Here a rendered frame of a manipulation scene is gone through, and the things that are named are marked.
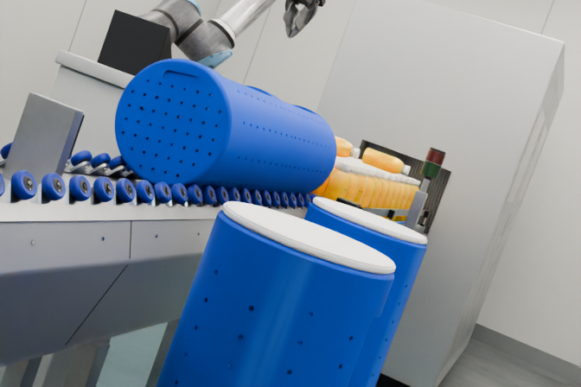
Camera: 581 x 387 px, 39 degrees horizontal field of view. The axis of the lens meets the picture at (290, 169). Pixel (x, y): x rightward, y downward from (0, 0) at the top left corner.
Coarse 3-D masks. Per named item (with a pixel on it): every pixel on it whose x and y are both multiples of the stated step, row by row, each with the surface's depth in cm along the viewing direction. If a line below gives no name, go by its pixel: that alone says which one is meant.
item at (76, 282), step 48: (0, 240) 118; (48, 240) 129; (96, 240) 142; (144, 240) 159; (192, 240) 179; (0, 288) 121; (48, 288) 134; (96, 288) 149; (144, 288) 170; (0, 336) 132; (48, 336) 147; (96, 336) 167
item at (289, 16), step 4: (292, 4) 224; (292, 8) 224; (296, 8) 225; (284, 12) 221; (288, 12) 223; (292, 12) 225; (296, 12) 225; (284, 16) 222; (288, 16) 224; (292, 16) 225; (284, 20) 222; (288, 20) 224; (292, 20) 225; (288, 24) 225; (292, 24) 225; (288, 28) 225; (292, 28) 226; (288, 32) 225; (288, 36) 225
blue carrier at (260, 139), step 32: (160, 64) 181; (192, 64) 179; (128, 96) 183; (160, 96) 181; (192, 96) 178; (224, 96) 176; (256, 96) 198; (128, 128) 183; (160, 128) 180; (192, 128) 178; (224, 128) 176; (256, 128) 190; (288, 128) 212; (320, 128) 244; (128, 160) 182; (160, 160) 180; (192, 160) 178; (224, 160) 178; (256, 160) 195; (288, 160) 216; (320, 160) 242; (288, 192) 242
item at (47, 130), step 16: (32, 96) 140; (32, 112) 140; (48, 112) 139; (64, 112) 138; (80, 112) 139; (32, 128) 140; (48, 128) 139; (64, 128) 138; (16, 144) 140; (32, 144) 140; (48, 144) 138; (64, 144) 138; (16, 160) 140; (32, 160) 139; (48, 160) 138; (64, 160) 139
